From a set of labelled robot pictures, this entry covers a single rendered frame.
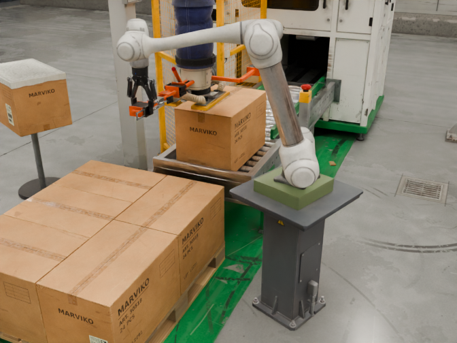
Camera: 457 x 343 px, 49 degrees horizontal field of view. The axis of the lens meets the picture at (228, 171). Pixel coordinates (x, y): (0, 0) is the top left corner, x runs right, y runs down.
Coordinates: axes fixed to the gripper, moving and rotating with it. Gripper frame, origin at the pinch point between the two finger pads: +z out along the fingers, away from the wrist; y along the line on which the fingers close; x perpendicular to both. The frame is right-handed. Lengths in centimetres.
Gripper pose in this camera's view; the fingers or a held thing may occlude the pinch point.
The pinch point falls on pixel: (143, 107)
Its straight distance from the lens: 248.1
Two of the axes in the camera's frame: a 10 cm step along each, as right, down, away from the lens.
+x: -3.9, 4.0, -8.3
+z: 0.0, 9.0, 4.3
